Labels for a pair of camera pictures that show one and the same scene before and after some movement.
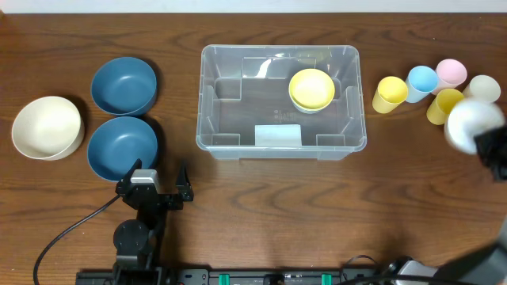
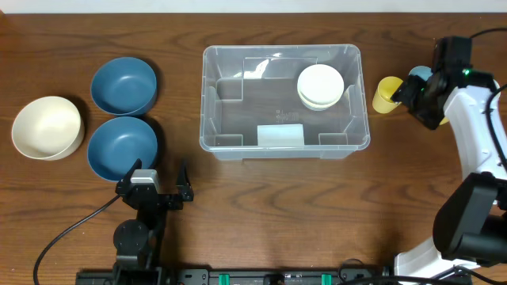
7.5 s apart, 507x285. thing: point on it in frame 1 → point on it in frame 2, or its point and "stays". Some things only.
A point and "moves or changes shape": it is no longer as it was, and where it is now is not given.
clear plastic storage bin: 286,102 stays
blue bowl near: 117,143 stays
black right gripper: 489,148 → 406,92
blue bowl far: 125,86 stays
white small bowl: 469,118 moves or changes shape
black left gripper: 163,197 stays
